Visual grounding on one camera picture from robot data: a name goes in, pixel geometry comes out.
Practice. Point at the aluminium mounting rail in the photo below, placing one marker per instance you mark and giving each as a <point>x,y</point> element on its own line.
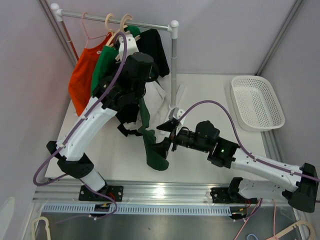
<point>135,192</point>

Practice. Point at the white metal clothes rack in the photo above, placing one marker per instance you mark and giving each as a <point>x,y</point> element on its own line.
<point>177,91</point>

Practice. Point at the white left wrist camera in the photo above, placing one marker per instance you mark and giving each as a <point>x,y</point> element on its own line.
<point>131,47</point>

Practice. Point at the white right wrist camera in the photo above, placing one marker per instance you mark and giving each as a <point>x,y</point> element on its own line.
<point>176,117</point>

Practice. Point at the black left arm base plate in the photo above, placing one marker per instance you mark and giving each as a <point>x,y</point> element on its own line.
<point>115,192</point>

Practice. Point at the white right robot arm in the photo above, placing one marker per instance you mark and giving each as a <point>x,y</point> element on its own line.
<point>296,184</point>

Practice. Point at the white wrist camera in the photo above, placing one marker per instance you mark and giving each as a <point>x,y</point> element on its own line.
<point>176,117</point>
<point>131,47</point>

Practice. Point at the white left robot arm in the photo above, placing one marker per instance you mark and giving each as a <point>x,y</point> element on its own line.
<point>70,150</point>

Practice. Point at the orange tank top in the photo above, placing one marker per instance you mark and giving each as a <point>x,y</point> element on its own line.
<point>79,87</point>

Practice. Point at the white slotted cable duct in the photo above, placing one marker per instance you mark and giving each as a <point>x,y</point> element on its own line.
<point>140,209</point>

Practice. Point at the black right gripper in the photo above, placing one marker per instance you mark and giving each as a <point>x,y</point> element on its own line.
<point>162,147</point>

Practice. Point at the bright green t shirt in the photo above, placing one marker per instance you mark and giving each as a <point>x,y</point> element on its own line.
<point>106,62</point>

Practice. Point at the black t shirt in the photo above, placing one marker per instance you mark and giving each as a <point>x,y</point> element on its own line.
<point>150,43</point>

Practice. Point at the beige wooden hanger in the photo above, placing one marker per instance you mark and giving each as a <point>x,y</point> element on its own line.
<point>111,32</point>
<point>125,27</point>

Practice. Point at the green and white t shirt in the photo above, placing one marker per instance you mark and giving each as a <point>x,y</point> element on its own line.
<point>152,120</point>

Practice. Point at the white perforated plastic basket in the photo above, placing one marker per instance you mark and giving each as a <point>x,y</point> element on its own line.
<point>255,103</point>

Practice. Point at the beige hanger on floor right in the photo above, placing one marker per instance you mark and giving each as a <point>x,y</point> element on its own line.
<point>295,226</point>

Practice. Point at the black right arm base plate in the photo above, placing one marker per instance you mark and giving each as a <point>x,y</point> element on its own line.
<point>220,195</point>

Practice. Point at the pink hanger on floor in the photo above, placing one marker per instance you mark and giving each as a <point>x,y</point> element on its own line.
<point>257,206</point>

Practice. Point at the pink wire hanger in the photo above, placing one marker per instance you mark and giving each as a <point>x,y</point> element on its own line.
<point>94,32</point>

